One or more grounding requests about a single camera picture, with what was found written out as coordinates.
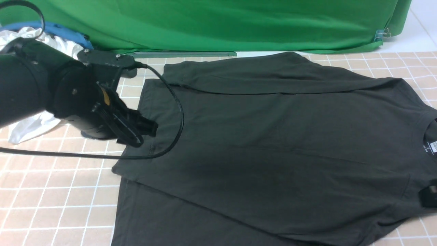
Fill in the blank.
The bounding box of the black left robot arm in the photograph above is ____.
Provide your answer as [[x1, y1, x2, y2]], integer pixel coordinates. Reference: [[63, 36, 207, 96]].
[[0, 38, 158, 147]]

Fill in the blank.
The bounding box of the dark gray long-sleeved shirt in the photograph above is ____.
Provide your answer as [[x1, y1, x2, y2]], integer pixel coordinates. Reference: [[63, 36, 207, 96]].
[[111, 52, 437, 246]]

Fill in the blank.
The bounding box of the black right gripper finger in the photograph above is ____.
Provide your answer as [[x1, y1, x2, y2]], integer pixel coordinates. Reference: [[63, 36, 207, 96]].
[[419, 185, 437, 209]]

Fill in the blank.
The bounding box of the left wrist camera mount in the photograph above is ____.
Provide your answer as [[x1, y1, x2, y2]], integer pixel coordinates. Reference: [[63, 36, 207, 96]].
[[77, 49, 143, 91]]

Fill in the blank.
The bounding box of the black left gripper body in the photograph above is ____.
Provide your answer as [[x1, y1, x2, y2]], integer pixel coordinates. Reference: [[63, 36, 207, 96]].
[[51, 66, 117, 140]]

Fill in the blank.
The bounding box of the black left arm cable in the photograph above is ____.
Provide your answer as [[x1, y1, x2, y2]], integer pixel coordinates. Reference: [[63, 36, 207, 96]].
[[0, 0, 185, 160]]

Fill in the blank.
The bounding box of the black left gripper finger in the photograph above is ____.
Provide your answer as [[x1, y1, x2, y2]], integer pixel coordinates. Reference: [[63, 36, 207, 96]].
[[128, 109, 159, 137], [99, 102, 144, 147]]

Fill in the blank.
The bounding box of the blue binder clip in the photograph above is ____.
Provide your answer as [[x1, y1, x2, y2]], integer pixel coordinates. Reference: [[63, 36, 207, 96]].
[[373, 28, 392, 42]]

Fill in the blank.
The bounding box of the beige grid tablecloth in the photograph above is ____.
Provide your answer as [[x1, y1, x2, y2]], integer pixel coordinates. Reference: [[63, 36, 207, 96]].
[[0, 51, 436, 246]]

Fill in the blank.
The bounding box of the green backdrop cloth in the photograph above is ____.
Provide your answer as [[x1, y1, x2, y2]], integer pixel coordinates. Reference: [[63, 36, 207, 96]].
[[0, 0, 412, 54]]

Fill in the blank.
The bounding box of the blue shirt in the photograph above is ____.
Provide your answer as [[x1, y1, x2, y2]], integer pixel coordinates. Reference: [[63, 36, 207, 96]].
[[0, 21, 94, 50]]

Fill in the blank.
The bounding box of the white shirt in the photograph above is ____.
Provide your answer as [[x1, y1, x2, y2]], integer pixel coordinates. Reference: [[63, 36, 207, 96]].
[[1, 28, 84, 145]]

